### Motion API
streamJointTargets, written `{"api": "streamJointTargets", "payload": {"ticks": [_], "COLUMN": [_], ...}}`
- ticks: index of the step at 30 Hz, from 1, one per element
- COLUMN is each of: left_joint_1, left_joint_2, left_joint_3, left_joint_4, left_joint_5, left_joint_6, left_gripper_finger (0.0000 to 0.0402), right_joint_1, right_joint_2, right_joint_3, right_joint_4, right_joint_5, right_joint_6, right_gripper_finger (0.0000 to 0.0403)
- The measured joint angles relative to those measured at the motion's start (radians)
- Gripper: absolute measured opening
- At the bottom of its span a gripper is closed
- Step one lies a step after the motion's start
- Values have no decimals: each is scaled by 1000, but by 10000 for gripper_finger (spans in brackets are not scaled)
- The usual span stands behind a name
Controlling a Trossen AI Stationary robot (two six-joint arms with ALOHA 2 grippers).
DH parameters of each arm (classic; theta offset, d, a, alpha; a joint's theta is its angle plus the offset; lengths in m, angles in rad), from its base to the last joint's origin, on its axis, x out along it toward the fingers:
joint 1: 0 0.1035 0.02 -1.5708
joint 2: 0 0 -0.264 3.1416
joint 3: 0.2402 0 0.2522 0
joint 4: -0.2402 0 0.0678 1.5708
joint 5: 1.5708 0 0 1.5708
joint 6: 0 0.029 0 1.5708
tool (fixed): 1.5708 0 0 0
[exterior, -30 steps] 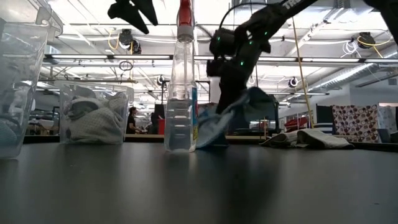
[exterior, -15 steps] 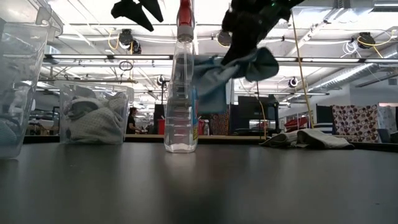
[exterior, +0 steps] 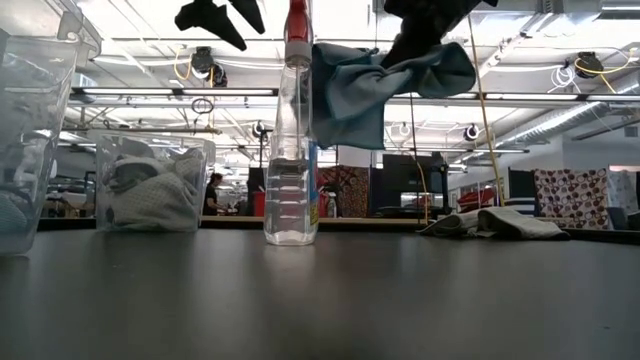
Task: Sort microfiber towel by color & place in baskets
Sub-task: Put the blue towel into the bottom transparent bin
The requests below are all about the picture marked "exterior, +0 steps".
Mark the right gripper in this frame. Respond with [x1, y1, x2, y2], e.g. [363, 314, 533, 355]
[382, 0, 500, 69]

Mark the long ceiling light strip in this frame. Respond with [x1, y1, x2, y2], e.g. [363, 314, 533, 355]
[69, 87, 640, 102]

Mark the person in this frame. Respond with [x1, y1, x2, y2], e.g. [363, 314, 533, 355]
[202, 172, 227, 217]

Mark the clear plastic bin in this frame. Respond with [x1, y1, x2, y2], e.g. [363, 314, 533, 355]
[88, 128, 217, 234]
[0, 0, 103, 257]

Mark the white cable coil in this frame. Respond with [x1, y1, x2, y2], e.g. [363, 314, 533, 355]
[549, 64, 577, 95]

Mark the clear spray bottle red nozzle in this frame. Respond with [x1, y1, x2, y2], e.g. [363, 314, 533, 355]
[262, 0, 321, 247]

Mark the red patterned cloth partition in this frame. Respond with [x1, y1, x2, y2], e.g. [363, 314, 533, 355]
[319, 165, 371, 217]

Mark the dark striped cloth panel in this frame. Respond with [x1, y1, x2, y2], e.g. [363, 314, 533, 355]
[508, 167, 537, 217]

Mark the circle patterned cloth partition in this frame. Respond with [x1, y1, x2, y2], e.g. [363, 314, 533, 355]
[533, 167, 612, 231]

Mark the office desk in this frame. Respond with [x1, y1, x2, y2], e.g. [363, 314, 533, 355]
[199, 215, 426, 225]

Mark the yellow hanging cable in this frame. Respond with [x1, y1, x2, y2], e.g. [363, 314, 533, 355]
[467, 14, 504, 209]

